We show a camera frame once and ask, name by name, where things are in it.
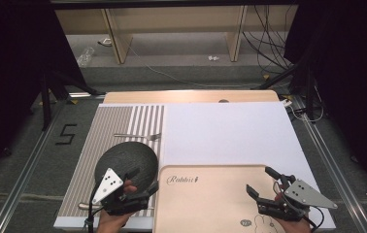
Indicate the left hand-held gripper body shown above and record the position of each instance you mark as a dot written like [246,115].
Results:
[107,186]

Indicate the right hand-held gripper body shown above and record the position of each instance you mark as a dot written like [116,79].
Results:
[304,195]

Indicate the silver cutlery piece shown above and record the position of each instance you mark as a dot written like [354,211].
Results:
[87,206]

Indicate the silver fork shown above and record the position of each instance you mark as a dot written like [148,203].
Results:
[139,136]

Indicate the beige tray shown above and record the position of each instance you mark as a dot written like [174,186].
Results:
[210,200]

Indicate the person's right hand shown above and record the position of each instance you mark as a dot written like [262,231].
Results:
[296,227]

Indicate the person's left hand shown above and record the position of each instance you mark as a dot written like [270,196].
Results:
[108,224]

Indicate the dark grey round plate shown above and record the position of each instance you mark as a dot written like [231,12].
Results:
[123,161]

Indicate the striped placemat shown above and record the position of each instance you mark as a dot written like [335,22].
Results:
[113,123]

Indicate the white board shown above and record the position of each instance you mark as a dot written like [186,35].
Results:
[230,136]

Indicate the black metal stand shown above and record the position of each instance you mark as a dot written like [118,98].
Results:
[307,87]
[47,97]

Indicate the wooden table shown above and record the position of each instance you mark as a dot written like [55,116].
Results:
[188,96]

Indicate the clear plastic wrap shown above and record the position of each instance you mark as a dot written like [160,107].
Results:
[86,56]

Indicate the small white floor object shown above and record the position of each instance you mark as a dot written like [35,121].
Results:
[213,58]

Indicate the dark curtain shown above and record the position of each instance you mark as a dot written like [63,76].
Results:
[10,64]
[350,64]

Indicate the small grey floor object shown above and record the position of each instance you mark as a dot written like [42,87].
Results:
[105,41]

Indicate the metal floor rail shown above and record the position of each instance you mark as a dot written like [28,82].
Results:
[333,161]
[26,168]

